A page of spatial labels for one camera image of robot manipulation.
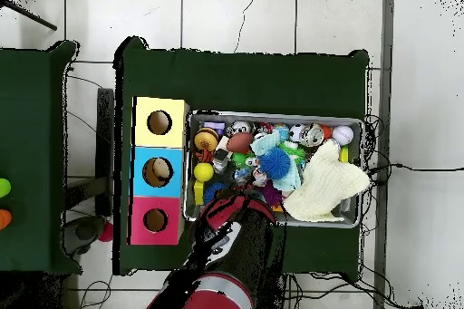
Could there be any wooden box with three holes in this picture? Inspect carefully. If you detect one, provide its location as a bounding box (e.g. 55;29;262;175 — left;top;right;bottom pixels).
126;96;191;246

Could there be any shallow clear mesh bin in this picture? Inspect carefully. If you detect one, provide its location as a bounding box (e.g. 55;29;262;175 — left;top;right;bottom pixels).
182;109;365;229

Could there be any brown toy football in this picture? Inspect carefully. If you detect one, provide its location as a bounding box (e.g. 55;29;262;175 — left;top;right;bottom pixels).
226;131;255;154

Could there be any wooden burger toy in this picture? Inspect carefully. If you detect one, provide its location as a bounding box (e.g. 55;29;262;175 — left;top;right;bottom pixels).
193;127;220;152

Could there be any teal knitted cloth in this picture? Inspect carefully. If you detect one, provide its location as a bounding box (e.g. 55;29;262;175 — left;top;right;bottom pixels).
249;129;303;193

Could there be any small blue spiky ball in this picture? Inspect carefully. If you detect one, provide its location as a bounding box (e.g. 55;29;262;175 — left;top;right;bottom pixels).
202;181;229;206

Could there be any large blue spiky ball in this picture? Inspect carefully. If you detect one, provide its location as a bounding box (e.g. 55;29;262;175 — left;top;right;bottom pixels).
258;146;292;180

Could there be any green spiky ball with eyes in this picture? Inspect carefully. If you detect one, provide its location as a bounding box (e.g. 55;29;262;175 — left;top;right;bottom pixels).
278;140;306;165

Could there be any black and white soccer ball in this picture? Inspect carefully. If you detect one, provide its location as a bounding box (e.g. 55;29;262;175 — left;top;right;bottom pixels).
288;122;307;143

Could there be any dark green table cloth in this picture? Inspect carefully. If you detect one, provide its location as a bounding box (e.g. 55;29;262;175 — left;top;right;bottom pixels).
0;40;82;275
112;35;371;281

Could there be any cream knitted cloth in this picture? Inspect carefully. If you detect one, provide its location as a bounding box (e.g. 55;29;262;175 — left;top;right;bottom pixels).
281;140;372;223

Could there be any white baseball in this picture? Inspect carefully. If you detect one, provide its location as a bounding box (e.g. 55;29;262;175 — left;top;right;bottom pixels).
332;124;355;146

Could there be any black upright panel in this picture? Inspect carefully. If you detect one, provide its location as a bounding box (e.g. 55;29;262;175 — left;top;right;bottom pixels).
95;87;115;217

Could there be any red ball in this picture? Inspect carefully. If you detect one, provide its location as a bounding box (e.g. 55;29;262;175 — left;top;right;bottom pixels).
96;221;114;243

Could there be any grey rounded object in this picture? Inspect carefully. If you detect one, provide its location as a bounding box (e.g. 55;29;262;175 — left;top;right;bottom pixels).
63;215;107;256

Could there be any orange round object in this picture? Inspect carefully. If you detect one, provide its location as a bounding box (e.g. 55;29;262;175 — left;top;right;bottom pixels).
0;208;13;231

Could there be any black rod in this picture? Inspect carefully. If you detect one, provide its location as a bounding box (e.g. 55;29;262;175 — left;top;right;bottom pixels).
0;0;58;32

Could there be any black cable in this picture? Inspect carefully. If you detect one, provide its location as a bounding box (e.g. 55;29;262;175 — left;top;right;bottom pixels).
367;162;464;176

